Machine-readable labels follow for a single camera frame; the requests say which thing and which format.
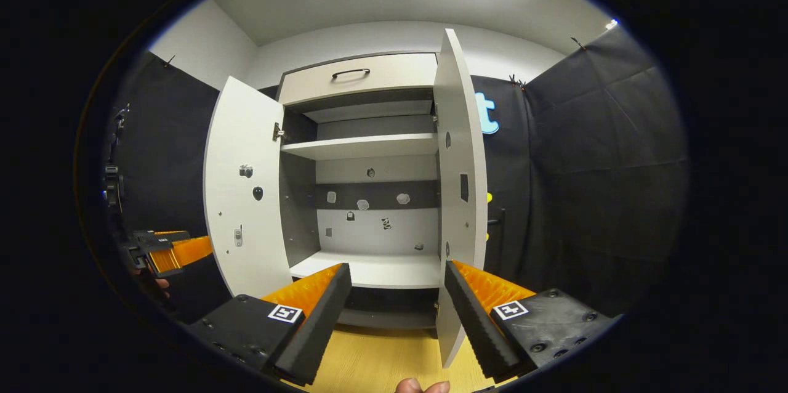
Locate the beige cabinet door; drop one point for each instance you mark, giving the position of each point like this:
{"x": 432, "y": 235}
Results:
{"x": 458, "y": 153}
{"x": 246, "y": 214}

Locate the black clip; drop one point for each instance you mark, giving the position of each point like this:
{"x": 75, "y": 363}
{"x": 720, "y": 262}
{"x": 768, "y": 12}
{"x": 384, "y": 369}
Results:
{"x": 514, "y": 80}
{"x": 577, "y": 43}
{"x": 167, "y": 61}

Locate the white cabinet shelf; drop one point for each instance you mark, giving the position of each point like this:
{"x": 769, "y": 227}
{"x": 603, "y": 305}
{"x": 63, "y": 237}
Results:
{"x": 363, "y": 148}
{"x": 369, "y": 270}

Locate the beige cabinet drawer front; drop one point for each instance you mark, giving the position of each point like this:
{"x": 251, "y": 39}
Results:
{"x": 394, "y": 76}

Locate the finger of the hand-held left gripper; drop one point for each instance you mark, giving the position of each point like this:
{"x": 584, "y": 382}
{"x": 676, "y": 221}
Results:
{"x": 157, "y": 242}
{"x": 184, "y": 252}

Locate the black backdrop cloth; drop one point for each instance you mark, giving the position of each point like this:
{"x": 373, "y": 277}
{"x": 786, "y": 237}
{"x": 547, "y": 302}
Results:
{"x": 585, "y": 183}

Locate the metal door hinge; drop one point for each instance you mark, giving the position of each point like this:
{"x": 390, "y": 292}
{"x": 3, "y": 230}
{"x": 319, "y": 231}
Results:
{"x": 278, "y": 132}

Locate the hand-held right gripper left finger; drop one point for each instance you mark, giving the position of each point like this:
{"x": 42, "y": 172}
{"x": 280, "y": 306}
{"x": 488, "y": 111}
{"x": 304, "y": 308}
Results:
{"x": 320, "y": 322}

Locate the grey double-door shoe cabinet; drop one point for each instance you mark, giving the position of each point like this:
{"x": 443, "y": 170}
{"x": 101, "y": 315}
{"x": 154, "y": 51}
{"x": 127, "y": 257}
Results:
{"x": 298, "y": 208}

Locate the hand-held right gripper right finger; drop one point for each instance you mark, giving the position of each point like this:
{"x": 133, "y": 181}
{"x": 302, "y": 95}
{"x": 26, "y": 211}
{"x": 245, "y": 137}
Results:
{"x": 474, "y": 325}

